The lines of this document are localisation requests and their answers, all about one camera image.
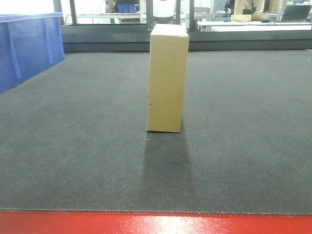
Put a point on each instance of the tall brown cardboard box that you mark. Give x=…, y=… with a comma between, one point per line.
x=169, y=44

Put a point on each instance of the dark grey conveyor belt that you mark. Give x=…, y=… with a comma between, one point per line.
x=74, y=137

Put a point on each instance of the red conveyor edge strip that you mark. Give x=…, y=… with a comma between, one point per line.
x=22, y=222

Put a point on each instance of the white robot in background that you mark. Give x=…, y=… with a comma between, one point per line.
x=163, y=11

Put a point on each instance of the white background table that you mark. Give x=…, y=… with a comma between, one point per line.
x=251, y=26

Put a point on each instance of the large blue plastic crate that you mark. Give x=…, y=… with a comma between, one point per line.
x=29, y=44

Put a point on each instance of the black conveyor frame rail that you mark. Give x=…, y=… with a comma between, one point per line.
x=136, y=38

